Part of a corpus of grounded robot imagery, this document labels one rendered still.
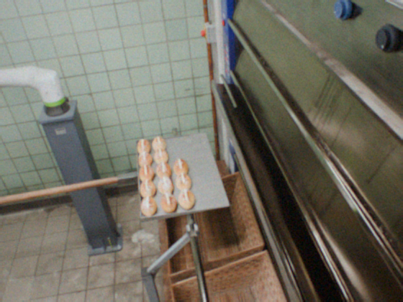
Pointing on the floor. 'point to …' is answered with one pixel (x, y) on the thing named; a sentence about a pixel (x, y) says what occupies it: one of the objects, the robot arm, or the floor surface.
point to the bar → (148, 273)
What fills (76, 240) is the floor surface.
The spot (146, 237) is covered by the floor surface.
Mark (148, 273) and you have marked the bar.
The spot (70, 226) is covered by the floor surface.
